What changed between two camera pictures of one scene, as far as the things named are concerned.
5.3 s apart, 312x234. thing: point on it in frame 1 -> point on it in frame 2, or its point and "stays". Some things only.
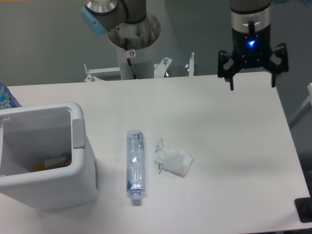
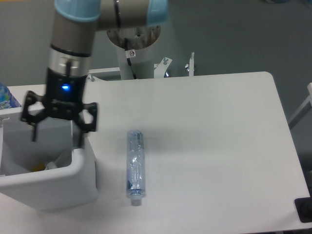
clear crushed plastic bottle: x=135 y=165 stays
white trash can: x=29 y=134 stays
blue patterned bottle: x=7 y=100 stays
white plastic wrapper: x=174 y=161 -> x=51 y=165
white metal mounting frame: x=160 y=69 stays
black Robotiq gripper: x=251 y=50 -> x=63 y=100
